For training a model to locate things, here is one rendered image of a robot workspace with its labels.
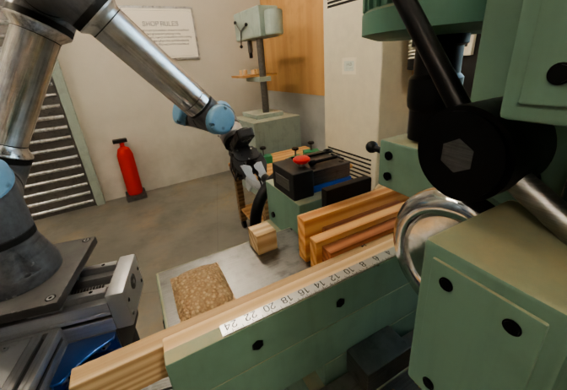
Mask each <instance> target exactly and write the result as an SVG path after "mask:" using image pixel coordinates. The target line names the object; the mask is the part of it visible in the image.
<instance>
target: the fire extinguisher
mask: <svg viewBox="0 0 567 390"><path fill-rule="evenodd" d="M125 142H127V138H119V139H113V140H112V143H113V144H120V148H119V149H117V155H116V157H117V159H118V162H119V166H120V168H121V173H122V176H123V180H124V182H125V185H126V189H127V192H125V193H126V196H127V202H128V203H130V202H133V201H137V200H140V199H144V198H147V197H148V196H147V193H146V191H145V188H144V187H142V184H141V181H140V177H139V174H138V168H137V166H136V162H135V159H134V156H133V152H132V151H131V150H130V149H129V147H127V146H125V144H124V143H125Z"/></svg>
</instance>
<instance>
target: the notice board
mask: <svg viewBox="0 0 567 390"><path fill-rule="evenodd" d="M117 7H118V8H119V9H120V10H121V11H122V12H123V13H124V14H125V15H126V16H127V17H128V18H129V19H130V20H132V21H133V22H134V23H135V24H136V25H137V26H138V27H139V28H140V29H141V30H142V31H143V32H144V33H145V34H146V35H147V36H148V37H149V38H150V39H152V40H153V41H154V42H155V43H156V44H157V45H158V46H159V47H160V48H161V49H162V50H163V51H164V52H165V53H166V54H167V55H168V56H169V57H171V58H172V59H173V60H186V59H200V58H201V57H200V51H199V46H198V41H197V32H196V26H195V20H194V15H193V10H192V7H175V6H133V5H117Z"/></svg>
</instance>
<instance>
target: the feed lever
mask: <svg viewBox="0 0 567 390"><path fill-rule="evenodd" d="M392 1H393V3H394V5H395V7H396V9H397V11H398V13H399V15H400V17H401V19H402V22H403V23H404V25H405V26H406V28H407V30H408V33H409V34H410V36H411V38H412V40H413V43H414V45H415V46H416V48H417V50H418V53H419V55H420V56H421V58H422V60H423V62H424V65H425V67H426V68H427V70H428V72H429V75H430V77H431V78H432V80H433V82H434V84H435V87H436V88H437V90H438V92H439V94H440V97H441V99H442V100H443V102H444V104H445V107H446V108H445V109H444V110H442V111H439V112H438V113H436V114H435V115H433V116H432V117H431V118H430V119H429V120H428V121H427V123H426V124H425V125H424V128H423V130H422V132H421V134H420V136H419V140H418V160H419V164H420V166H421V169H422V171H423V173H424V175H425V176H426V178H427V179H428V181H429V182H430V183H431V185H432V186H433V187H434V188H436V189H437V190H438V191H439V192H441V193H443V194H444V195H446V196H447V197H449V198H453V199H455V200H458V201H463V202H478V201H483V200H485V199H489V198H491V197H493V196H496V195H498V194H500V193H502V192H505V191H507V192H508V193H509V194H510V195H512V196H513V197H514V198H515V199H516V200H517V201H518V202H519V203H520V204H521V205H522V206H524V207H525V208H526V209H527V210H528V211H529V212H530V213H531V214H532V215H533V216H535V217H536V218H537V219H538V220H539V221H540V222H541V223H542V224H543V225H544V226H545V227H547V228H548V229H549V230H550V231H551V232H552V233H553V234H554V235H555V236H556V237H557V238H559V239H560V240H561V241H562V242H563V243H564V244H565V245H567V202H566V201H564V200H563V199H562V198H561V197H560V196H559V195H558V194H557V193H556V192H554V191H553V190H552V189H551V188H550V187H548V186H547V185H546V184H545V183H543V182H542V181H541V180H540V179H539V178H537V176H538V175H540V174H541V173H543V172H544V171H545V170H546V169H547V168H548V166H549V164H550V163H551V161H552V160H553V158H554V155H555V152H556V149H557V134H556V130H555V127H554V126H552V125H545V124H538V123H531V122H518V121H512V120H506V119H504V118H502V117H500V110H501V106H502V101H503V98H504V96H502V97H495V98H491V99H487V100H480V101H475V102H471V100H470V98H469V97H468V95H467V92H466V90H465V89H464V87H463V85H462V82H461V81H460V79H459V78H458V76H457V74H456V71H455V69H454V68H453V66H452V65H451V62H450V60H449V58H448V56H447V55H446V52H445V51H444V49H443V47H442V45H441V44H440V41H439V39H438V37H437V35H436V34H435V32H434V30H433V28H432V26H431V24H430V22H429V20H428V19H427V17H426V15H425V13H424V11H423V9H422V7H421V5H420V3H419V1H418V0H392Z"/></svg>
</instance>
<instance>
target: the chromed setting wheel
mask: <svg viewBox="0 0 567 390"><path fill-rule="evenodd" d="M499 204H500V202H498V201H496V200H495V199H493V198H489V199H485V200H483V201H478V202H463V201H458V200H455V199H453V198H449V197H447V196H446V195H444V194H443V193H441V192H439V191H438V190H437V189H436V188H434V187H428V188H425V189H423V190H421V191H419V192H417V193H415V194H414V195H413V196H412V197H410V198H409V199H408V200H407V201H406V202H405V203H404V204H403V205H402V207H401V208H400V209H399V211H398V213H397V217H396V221H395V224H394V231H393V242H394V248H395V252H396V255H397V261H398V262H399V265H400V267H401V269H402V272H403V274H404V275H405V277H406V279H407V281H408V282H409V283H410V285H411V286H412V288H413V290H414V291H415V292H416V293H417V295H419V287H420V280H421V274H422V268H423V261H424V250H425V244H426V241H427V240H428V238H429V237H431V236H434V235H436V234H438V233H440V232H441V231H443V230H447V229H449V228H451V227H452V226H454V225H457V224H459V223H461V222H463V221H465V220H467V219H470V218H472V217H474V216H476V215H478V214H481V213H482V212H484V211H486V210H489V209H491V208H493V207H495V206H497V205H499Z"/></svg>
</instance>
